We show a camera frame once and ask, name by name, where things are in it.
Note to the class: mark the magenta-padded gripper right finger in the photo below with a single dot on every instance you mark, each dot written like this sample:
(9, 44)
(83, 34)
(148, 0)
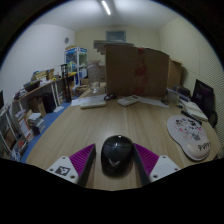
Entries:
(148, 160)

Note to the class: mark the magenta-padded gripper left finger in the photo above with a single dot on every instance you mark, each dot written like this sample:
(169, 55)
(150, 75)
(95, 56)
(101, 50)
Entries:
(81, 160)

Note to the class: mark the black computer mouse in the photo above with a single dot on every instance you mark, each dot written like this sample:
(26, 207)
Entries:
(116, 153)

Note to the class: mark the white printed mouse pad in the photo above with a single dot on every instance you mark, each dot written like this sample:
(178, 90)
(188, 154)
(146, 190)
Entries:
(188, 135)

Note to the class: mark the white paper sheet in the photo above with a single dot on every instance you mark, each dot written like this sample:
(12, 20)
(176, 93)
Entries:
(78, 100)
(154, 102)

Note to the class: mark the black marker pen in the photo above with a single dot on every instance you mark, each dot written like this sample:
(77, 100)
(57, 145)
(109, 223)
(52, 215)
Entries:
(191, 117)

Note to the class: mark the low bookshelf unit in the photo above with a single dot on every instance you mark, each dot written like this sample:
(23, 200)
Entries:
(20, 130)

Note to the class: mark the small black gadget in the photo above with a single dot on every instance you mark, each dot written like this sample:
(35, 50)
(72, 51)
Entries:
(110, 97)

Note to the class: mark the white open book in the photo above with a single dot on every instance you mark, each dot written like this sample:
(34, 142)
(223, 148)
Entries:
(196, 110)

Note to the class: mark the black office chair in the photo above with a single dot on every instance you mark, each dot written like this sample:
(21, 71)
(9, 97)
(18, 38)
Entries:
(202, 95)

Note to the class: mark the clear plastic container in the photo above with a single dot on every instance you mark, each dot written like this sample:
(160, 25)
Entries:
(96, 73)

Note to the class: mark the large brown cardboard box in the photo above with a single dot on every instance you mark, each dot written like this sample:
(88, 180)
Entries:
(133, 71)

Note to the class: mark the small brown cardboard box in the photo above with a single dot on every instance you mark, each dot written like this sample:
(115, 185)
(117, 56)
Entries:
(175, 74)

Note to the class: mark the blue white claw machine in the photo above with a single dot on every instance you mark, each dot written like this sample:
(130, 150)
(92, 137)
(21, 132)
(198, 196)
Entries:
(75, 61)

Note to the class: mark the ceiling tube light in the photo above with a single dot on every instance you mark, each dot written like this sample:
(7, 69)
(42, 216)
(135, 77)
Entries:
(106, 7)

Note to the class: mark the wooden wall shelf unit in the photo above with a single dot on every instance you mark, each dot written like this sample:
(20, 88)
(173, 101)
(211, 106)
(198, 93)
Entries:
(43, 86)

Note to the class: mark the wall air vent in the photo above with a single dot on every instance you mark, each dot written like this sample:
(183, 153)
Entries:
(115, 35)

